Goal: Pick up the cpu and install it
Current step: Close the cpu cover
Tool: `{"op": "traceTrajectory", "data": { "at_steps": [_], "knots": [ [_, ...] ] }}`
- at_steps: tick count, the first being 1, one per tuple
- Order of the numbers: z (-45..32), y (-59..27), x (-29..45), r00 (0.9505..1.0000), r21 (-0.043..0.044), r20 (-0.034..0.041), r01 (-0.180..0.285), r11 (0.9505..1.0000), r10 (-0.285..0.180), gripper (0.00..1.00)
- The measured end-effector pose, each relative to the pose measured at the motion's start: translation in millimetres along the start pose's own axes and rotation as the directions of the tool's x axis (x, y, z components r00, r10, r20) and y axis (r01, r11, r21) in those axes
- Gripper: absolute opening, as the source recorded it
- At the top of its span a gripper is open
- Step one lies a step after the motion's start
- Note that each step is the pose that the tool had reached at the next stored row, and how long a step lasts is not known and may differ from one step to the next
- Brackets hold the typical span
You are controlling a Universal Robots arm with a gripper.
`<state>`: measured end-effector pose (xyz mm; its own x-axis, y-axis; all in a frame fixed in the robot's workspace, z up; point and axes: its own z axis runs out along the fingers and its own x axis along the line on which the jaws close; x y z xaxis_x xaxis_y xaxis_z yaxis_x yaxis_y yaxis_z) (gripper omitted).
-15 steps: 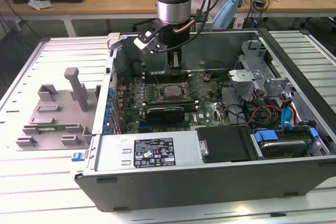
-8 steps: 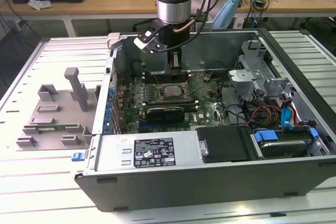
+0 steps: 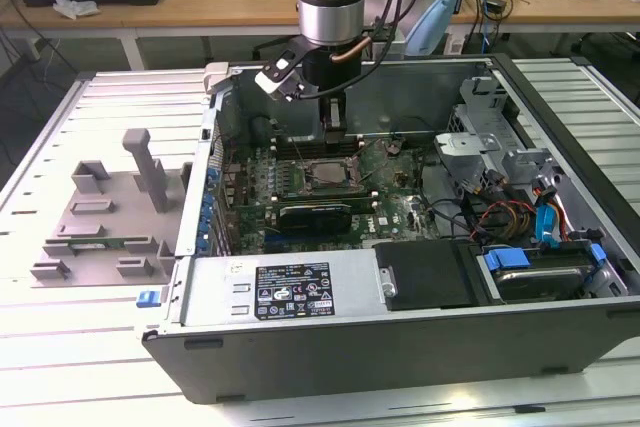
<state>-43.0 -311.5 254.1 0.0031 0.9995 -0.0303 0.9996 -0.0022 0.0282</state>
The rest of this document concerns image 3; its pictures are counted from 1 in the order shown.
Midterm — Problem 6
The metal socket cover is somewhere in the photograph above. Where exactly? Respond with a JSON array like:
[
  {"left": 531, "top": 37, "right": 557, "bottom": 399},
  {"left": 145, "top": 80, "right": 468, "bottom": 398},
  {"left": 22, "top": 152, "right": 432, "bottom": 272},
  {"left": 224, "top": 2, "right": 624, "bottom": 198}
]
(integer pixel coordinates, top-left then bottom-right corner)
[{"left": 345, "top": 150, "right": 365, "bottom": 187}]

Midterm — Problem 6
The silver CPU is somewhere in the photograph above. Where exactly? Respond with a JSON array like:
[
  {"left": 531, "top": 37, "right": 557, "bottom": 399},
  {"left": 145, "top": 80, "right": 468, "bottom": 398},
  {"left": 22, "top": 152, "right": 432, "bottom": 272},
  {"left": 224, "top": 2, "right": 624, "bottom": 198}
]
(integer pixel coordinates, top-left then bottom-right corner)
[{"left": 310, "top": 161, "right": 352, "bottom": 187}]

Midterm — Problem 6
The CPU socket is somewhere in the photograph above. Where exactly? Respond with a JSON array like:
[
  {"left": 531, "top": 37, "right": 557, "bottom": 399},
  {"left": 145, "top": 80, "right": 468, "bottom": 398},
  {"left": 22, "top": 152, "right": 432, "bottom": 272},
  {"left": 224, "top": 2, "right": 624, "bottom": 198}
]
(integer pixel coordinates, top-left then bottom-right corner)
[{"left": 302, "top": 158, "right": 362, "bottom": 194}]

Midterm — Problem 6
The black RAM slot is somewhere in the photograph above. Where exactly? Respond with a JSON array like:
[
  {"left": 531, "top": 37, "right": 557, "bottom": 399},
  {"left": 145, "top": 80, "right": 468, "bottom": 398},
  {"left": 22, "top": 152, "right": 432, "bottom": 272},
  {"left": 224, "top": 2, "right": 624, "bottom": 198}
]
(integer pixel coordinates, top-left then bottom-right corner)
[
  {"left": 273, "top": 135, "right": 362, "bottom": 145},
  {"left": 272, "top": 195, "right": 380, "bottom": 207},
  {"left": 273, "top": 140, "right": 362, "bottom": 150},
  {"left": 276, "top": 188, "right": 376, "bottom": 198},
  {"left": 273, "top": 150, "right": 363, "bottom": 160},
  {"left": 273, "top": 145, "right": 362, "bottom": 155}
]

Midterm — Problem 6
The grey case release latch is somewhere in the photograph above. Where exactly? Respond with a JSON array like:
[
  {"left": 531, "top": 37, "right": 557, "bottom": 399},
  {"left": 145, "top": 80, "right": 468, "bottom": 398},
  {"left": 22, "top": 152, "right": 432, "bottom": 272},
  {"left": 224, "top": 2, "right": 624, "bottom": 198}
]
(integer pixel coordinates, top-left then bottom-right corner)
[{"left": 203, "top": 61, "right": 236, "bottom": 94}]

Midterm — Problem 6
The green motherboard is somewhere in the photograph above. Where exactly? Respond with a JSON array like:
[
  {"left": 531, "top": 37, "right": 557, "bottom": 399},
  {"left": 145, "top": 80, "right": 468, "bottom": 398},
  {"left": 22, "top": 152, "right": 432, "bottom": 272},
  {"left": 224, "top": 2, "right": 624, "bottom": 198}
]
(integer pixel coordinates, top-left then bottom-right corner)
[{"left": 218, "top": 138, "right": 444, "bottom": 256}]

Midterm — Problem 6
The silver metal disk bay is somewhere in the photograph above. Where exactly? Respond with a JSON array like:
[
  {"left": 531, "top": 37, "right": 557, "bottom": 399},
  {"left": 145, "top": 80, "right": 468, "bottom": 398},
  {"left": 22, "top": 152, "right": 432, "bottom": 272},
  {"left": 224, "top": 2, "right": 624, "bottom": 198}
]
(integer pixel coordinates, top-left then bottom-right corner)
[{"left": 432, "top": 74, "right": 566, "bottom": 188}]

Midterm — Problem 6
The black graphics card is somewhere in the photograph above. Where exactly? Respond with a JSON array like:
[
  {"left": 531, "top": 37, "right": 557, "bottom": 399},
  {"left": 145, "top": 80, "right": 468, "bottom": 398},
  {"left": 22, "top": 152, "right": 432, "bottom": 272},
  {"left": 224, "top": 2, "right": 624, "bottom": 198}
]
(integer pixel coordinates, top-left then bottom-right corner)
[{"left": 276, "top": 201, "right": 355, "bottom": 250}]

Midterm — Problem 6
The black plastic drive cover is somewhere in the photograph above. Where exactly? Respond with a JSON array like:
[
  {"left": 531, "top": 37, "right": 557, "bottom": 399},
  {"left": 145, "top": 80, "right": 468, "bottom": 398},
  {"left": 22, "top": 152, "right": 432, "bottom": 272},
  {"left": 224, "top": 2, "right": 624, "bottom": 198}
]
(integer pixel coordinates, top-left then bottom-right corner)
[{"left": 372, "top": 240, "right": 484, "bottom": 312}]

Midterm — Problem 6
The long wooden desk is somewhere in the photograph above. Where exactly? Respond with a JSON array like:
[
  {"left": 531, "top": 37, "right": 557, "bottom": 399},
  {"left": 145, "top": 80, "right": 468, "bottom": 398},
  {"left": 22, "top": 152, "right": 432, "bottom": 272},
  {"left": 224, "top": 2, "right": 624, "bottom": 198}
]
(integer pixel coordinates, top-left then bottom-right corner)
[{"left": 0, "top": 0, "right": 640, "bottom": 73}]

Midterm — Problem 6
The grey plastic parts rack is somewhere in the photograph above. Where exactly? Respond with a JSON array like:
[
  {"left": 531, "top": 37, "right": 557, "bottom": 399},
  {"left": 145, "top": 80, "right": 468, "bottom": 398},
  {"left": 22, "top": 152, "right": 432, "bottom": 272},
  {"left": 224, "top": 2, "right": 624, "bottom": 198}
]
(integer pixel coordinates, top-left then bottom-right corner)
[{"left": 29, "top": 127, "right": 194, "bottom": 289}]

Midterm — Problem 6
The silver power supply unit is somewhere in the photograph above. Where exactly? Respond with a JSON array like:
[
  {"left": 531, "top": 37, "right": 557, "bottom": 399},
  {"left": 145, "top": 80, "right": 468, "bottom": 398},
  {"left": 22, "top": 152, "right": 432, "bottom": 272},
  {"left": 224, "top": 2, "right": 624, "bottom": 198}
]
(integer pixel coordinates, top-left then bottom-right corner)
[{"left": 174, "top": 248, "right": 390, "bottom": 331}]

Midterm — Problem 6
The crumpled white paper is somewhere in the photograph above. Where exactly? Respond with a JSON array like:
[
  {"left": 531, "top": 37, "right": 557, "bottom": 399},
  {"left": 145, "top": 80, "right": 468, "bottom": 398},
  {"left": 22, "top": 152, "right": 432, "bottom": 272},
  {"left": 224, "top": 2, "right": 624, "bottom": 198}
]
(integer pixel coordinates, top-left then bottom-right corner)
[{"left": 52, "top": 0, "right": 100, "bottom": 22}]

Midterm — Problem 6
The black office chair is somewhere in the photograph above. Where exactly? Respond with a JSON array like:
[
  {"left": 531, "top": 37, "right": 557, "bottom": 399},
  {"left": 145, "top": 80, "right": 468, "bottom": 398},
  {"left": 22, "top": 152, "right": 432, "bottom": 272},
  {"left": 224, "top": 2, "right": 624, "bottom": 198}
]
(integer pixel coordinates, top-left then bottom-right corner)
[{"left": 569, "top": 29, "right": 640, "bottom": 81}]

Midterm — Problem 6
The green RAM stick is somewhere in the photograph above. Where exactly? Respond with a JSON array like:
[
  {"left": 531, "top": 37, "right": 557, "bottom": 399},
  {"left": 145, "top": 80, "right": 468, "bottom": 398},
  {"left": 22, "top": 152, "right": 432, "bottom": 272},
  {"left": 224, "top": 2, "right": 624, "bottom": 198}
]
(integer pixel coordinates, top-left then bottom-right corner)
[{"left": 67, "top": 238, "right": 127, "bottom": 252}]

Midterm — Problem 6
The open black PC case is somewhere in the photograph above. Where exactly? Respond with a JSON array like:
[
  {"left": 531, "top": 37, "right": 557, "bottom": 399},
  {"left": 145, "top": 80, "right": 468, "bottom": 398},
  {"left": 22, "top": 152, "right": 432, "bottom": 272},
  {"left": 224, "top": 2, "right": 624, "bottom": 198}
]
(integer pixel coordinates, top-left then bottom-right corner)
[{"left": 141, "top": 53, "right": 640, "bottom": 406}]

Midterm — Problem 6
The hard disk in blue carrier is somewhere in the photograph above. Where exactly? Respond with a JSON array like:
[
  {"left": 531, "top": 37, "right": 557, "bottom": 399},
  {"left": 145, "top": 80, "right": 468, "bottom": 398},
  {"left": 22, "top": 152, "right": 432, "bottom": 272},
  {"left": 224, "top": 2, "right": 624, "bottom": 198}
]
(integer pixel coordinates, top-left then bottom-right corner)
[{"left": 482, "top": 242, "right": 609, "bottom": 304}]

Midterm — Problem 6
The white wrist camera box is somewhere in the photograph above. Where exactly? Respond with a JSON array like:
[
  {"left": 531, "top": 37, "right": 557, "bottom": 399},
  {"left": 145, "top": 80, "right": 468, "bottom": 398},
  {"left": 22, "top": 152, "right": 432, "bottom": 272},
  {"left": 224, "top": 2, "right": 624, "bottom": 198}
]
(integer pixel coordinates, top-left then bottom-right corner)
[{"left": 253, "top": 36, "right": 314, "bottom": 104}]

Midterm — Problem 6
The red yellow wire bundle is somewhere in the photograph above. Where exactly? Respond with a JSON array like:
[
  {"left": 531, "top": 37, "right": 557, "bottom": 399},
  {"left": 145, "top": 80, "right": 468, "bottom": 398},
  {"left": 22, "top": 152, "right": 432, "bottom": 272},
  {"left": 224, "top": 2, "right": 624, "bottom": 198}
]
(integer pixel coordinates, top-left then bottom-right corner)
[{"left": 477, "top": 199, "right": 540, "bottom": 244}]

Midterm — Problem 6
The blue flat data wire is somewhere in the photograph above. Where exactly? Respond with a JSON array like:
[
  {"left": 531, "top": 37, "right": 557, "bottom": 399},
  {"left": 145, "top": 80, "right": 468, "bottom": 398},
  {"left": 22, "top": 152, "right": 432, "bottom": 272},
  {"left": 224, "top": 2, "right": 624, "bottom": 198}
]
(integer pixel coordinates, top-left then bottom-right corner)
[{"left": 535, "top": 196, "right": 569, "bottom": 251}]

